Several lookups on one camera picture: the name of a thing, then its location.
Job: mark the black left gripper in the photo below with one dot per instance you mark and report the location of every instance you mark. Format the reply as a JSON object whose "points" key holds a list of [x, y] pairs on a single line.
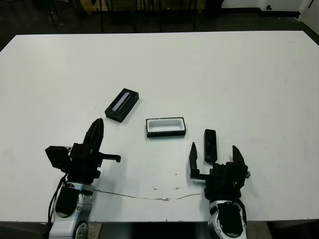
{"points": [[84, 166]]}

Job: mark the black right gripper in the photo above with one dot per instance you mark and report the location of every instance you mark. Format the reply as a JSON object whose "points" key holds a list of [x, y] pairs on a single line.
{"points": [[224, 181]]}

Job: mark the slim black camera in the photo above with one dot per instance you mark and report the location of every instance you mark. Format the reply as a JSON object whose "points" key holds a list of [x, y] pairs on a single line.
{"points": [[210, 145]]}

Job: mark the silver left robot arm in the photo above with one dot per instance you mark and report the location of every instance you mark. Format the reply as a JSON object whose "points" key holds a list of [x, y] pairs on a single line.
{"points": [[74, 211]]}

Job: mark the black box base white insert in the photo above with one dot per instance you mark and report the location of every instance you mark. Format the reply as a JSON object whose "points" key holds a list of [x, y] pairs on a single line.
{"points": [[165, 124]]}

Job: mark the dark waste bin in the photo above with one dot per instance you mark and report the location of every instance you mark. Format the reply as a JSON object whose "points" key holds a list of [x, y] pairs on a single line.
{"points": [[209, 7]]}

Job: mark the white door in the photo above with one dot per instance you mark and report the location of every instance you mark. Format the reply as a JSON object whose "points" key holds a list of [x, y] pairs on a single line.
{"points": [[306, 10]]}

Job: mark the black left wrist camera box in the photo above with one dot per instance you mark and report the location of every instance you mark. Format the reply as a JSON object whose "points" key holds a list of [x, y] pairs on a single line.
{"points": [[58, 158]]}

